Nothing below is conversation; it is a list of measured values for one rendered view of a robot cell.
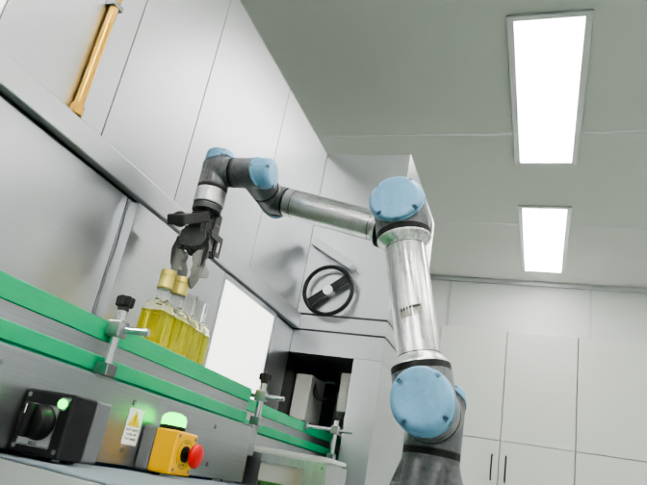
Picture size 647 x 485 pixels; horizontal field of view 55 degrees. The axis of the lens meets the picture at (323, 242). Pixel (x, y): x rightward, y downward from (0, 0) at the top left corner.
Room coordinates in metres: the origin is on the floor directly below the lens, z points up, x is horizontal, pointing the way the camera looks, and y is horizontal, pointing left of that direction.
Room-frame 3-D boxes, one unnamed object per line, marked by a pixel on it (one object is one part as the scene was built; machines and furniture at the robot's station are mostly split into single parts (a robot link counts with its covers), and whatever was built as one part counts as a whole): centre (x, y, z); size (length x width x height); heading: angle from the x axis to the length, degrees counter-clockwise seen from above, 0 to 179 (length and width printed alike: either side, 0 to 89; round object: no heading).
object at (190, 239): (1.43, 0.29, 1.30); 0.09 x 0.08 x 0.12; 158
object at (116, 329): (1.00, 0.28, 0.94); 0.07 x 0.04 x 0.13; 69
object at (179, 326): (1.40, 0.30, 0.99); 0.06 x 0.06 x 0.21; 68
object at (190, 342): (1.45, 0.28, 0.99); 0.06 x 0.06 x 0.21; 68
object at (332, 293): (2.38, -0.06, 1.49); 0.21 x 0.05 x 0.21; 69
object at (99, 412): (0.88, 0.30, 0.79); 0.08 x 0.08 x 0.08; 69
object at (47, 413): (0.83, 0.32, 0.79); 0.04 x 0.03 x 0.04; 69
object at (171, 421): (1.15, 0.20, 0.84); 0.05 x 0.05 x 0.03
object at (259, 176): (1.40, 0.19, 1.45); 0.11 x 0.11 x 0.08; 69
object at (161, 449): (1.15, 0.20, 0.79); 0.07 x 0.07 x 0.07; 69
